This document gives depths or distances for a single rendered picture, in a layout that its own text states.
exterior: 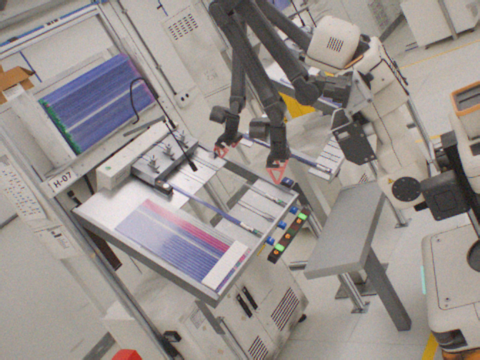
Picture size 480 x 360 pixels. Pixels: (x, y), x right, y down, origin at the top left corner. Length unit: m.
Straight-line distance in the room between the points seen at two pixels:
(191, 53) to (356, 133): 1.73
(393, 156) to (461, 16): 4.60
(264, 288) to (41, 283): 1.70
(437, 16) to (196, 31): 3.76
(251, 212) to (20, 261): 1.89
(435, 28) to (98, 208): 5.02
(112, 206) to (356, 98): 1.12
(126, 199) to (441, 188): 1.26
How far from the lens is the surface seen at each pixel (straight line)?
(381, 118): 1.89
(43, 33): 2.42
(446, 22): 6.46
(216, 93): 3.37
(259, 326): 2.58
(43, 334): 3.76
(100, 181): 2.31
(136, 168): 2.31
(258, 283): 2.58
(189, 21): 3.27
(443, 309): 2.10
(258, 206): 2.29
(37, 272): 3.73
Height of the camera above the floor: 1.59
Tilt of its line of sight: 17 degrees down
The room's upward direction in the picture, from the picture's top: 31 degrees counter-clockwise
